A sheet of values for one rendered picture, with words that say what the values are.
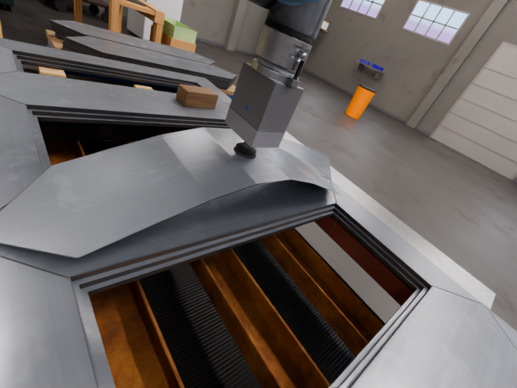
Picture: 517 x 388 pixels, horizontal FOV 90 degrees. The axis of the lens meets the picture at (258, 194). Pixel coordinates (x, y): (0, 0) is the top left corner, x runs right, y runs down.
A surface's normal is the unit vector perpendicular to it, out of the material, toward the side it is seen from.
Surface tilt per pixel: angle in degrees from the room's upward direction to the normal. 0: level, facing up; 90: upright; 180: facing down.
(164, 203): 19
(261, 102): 90
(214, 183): 13
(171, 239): 0
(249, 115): 90
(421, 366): 0
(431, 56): 90
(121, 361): 0
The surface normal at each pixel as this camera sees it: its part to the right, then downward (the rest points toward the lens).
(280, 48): -0.23, 0.47
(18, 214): 0.08, -0.68
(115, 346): 0.35, -0.77
